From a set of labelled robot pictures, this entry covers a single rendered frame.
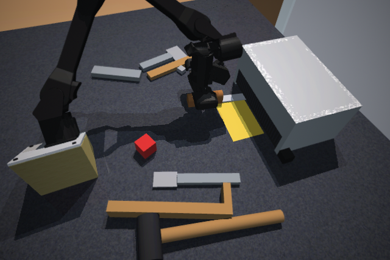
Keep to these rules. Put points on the red cube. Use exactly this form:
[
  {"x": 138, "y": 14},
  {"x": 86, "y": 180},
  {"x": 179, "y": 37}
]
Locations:
[{"x": 145, "y": 145}]

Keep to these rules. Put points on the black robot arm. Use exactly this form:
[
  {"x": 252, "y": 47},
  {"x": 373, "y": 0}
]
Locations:
[{"x": 61, "y": 87}]

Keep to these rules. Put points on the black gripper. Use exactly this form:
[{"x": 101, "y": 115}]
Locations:
[{"x": 204, "y": 97}]

